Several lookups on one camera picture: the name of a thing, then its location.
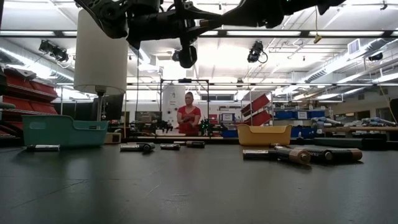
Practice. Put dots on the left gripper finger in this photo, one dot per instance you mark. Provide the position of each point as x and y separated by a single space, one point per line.
205 12
202 31

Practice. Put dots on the dark background monitor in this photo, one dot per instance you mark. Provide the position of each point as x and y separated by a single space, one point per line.
112 107

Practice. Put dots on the white cylindrical tank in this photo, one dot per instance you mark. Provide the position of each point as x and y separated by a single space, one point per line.
171 102

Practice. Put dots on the teal plastic bin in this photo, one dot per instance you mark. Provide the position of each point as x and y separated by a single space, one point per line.
62 133

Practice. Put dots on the grey blue tube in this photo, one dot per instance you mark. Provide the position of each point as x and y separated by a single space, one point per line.
377 121
326 121

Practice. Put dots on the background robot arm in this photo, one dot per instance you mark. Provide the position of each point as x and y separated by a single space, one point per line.
205 126
161 126

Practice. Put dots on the red bin shelf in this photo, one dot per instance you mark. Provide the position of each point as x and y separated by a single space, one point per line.
25 84

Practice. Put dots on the black ceiling camera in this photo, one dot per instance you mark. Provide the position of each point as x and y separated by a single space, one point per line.
53 49
175 55
375 57
255 51

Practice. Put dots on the person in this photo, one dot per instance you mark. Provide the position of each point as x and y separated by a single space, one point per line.
188 119

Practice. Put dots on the white wall sign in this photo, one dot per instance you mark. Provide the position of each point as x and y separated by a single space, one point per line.
228 117

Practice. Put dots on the ceiling air vent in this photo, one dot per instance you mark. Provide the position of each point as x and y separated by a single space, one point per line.
354 46

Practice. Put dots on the black background station frame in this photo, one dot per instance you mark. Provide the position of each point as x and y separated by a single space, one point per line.
185 80

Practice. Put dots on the table lamp white shade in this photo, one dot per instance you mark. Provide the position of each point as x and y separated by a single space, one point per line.
99 62

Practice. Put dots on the tilted red bin rack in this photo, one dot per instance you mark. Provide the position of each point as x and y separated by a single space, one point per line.
256 105

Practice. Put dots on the dark grey battery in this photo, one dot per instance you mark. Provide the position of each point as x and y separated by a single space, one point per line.
258 155

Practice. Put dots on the yellow plastic bin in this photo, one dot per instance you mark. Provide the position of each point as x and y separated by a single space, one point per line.
264 137

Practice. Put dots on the wooden background table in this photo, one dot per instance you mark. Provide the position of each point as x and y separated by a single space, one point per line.
373 128

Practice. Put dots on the blue storage bin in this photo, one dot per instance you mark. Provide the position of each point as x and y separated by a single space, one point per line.
229 133

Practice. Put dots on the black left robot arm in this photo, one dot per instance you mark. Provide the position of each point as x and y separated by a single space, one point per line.
109 18

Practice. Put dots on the row of blue bins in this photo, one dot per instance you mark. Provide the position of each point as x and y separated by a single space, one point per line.
283 115

